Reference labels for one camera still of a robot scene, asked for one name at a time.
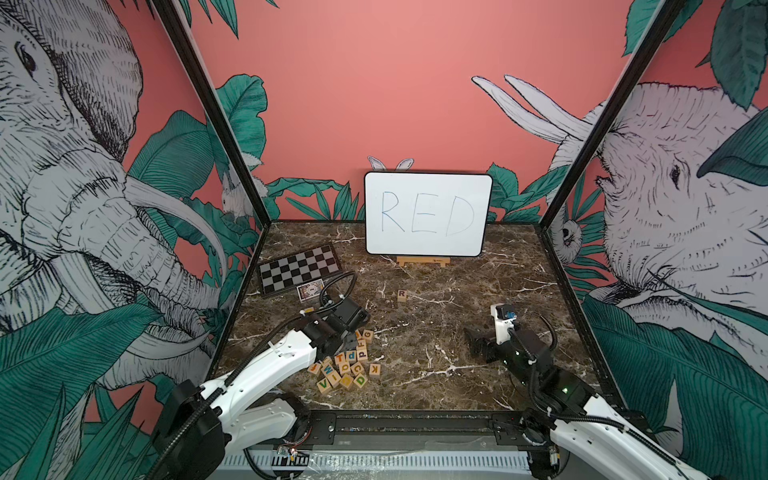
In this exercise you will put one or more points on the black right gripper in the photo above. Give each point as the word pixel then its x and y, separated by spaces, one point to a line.
pixel 479 340

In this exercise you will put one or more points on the wooden block green D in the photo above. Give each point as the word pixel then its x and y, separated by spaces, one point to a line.
pixel 360 380

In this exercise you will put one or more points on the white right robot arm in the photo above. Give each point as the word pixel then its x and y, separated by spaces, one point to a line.
pixel 569 414

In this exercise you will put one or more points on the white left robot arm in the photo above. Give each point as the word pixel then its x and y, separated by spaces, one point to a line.
pixel 200 424

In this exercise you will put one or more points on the playing card deck box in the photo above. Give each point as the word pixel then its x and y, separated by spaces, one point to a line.
pixel 310 290

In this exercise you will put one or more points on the wooden block brown I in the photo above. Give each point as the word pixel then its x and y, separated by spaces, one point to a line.
pixel 334 378

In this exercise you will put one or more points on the wooden block green V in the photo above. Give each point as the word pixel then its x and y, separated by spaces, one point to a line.
pixel 324 386

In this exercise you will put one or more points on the black white chessboard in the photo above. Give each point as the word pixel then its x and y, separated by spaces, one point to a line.
pixel 294 270

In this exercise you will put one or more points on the wooden easel stand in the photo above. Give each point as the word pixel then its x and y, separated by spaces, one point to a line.
pixel 441 261

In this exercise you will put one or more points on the white dry-erase board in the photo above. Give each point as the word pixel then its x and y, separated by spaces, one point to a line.
pixel 426 214

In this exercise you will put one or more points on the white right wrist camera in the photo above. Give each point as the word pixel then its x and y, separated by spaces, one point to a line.
pixel 504 318

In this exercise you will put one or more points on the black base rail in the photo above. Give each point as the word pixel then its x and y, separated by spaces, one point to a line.
pixel 519 429

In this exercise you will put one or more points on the white slotted cable duct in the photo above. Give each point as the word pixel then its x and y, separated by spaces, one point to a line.
pixel 512 462

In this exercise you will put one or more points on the black enclosure frame post left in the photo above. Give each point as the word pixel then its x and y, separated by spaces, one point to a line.
pixel 169 13

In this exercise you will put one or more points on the black enclosure frame post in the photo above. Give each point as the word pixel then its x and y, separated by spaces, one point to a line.
pixel 169 13
pixel 653 36

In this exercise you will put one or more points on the black enclosure frame post right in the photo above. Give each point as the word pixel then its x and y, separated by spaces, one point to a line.
pixel 653 36

